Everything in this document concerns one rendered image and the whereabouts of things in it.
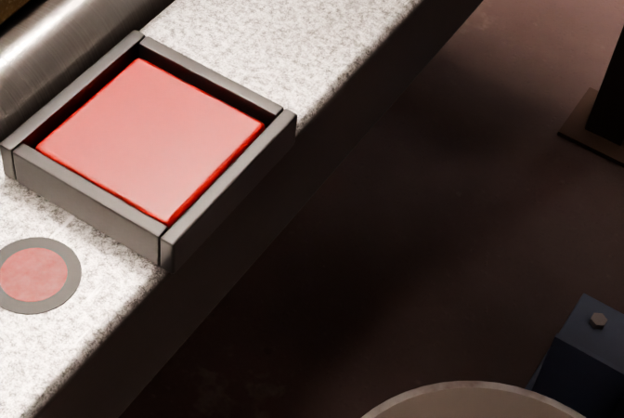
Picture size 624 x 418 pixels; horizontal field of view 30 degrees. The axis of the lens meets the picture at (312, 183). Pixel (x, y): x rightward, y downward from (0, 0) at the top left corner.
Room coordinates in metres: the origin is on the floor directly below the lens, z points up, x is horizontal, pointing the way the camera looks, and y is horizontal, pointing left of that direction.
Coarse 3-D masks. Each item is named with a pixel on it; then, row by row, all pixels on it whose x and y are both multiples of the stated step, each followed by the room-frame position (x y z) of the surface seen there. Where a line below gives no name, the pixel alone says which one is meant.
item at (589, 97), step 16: (608, 80) 1.25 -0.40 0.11; (592, 96) 1.33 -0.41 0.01; (608, 96) 1.24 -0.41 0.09; (576, 112) 1.28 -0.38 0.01; (592, 112) 1.25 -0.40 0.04; (608, 112) 1.24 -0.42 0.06; (560, 128) 1.25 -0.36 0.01; (576, 128) 1.25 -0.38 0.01; (592, 128) 1.25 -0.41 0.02; (608, 128) 1.24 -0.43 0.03; (592, 144) 1.22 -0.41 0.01; (608, 144) 1.23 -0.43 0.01
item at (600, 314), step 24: (576, 312) 0.91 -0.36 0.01; (600, 312) 0.91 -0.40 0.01; (576, 336) 0.87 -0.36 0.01; (600, 336) 0.87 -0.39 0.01; (552, 360) 0.76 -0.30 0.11; (576, 360) 0.75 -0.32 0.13; (600, 360) 0.74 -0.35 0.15; (528, 384) 0.79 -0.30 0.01; (552, 384) 0.76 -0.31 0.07; (576, 384) 0.75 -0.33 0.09; (600, 384) 0.74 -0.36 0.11; (576, 408) 0.74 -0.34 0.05; (600, 408) 0.73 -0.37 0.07
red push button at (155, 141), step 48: (96, 96) 0.30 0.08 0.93; (144, 96) 0.30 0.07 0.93; (192, 96) 0.30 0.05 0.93; (48, 144) 0.27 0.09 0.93; (96, 144) 0.27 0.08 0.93; (144, 144) 0.28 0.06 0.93; (192, 144) 0.28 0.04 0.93; (240, 144) 0.28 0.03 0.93; (144, 192) 0.26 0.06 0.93; (192, 192) 0.26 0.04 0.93
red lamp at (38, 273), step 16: (16, 256) 0.23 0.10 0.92; (32, 256) 0.23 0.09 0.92; (48, 256) 0.23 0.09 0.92; (0, 272) 0.22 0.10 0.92; (16, 272) 0.22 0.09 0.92; (32, 272) 0.23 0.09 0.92; (48, 272) 0.23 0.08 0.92; (64, 272) 0.23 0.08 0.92; (16, 288) 0.22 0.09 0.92; (32, 288) 0.22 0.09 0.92; (48, 288) 0.22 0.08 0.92
